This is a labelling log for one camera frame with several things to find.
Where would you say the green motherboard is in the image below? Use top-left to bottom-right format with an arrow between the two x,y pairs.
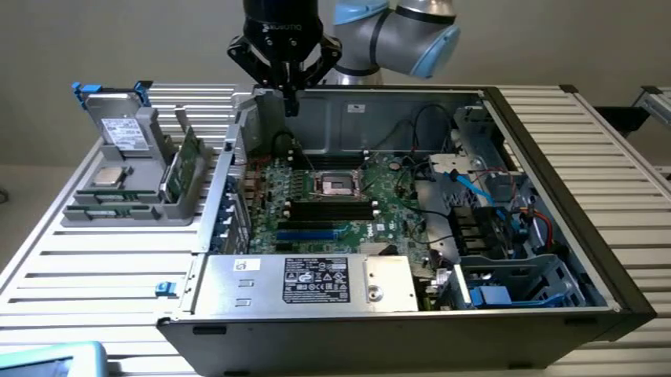
244,151 -> 439,278

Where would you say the black case fan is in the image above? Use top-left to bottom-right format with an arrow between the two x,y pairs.
451,205 -> 522,257

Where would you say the blue expansion slot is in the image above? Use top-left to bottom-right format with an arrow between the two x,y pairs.
276,229 -> 340,241

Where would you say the black RAM slot bank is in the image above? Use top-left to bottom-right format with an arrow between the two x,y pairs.
289,199 -> 380,221
301,152 -> 370,170

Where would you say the silver power supply unit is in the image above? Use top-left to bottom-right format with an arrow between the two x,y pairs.
188,254 -> 419,314

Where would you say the red wire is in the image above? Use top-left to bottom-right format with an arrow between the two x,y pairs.
511,203 -> 556,252

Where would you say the CPU socket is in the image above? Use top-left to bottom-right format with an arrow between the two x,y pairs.
311,170 -> 364,198

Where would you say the slatted metal side table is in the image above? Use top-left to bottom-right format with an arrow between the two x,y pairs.
634,83 -> 671,119

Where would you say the blue wire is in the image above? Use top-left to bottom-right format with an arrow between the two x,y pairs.
443,167 -> 498,208

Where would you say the silver CPU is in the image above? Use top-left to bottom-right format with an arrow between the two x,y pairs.
91,166 -> 128,188

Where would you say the black wire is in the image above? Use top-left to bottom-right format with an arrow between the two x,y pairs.
378,102 -> 454,154

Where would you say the grey parts rack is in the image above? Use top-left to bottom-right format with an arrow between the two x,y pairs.
59,107 -> 215,229

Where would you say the green graphics card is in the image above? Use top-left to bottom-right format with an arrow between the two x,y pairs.
160,125 -> 204,202

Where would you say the grey disk bay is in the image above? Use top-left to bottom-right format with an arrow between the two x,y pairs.
454,254 -> 584,312

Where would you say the hard disk with blue carrier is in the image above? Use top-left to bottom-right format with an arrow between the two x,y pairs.
69,80 -> 155,152

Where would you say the green RAM stick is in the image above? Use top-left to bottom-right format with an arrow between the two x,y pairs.
76,189 -> 159,202
67,207 -> 159,221

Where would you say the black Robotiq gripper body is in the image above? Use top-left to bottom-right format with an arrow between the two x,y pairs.
241,0 -> 323,64

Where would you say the open black PC case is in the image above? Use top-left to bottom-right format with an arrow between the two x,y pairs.
156,83 -> 659,374

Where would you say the black expansion slot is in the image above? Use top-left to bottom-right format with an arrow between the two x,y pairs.
276,220 -> 340,231

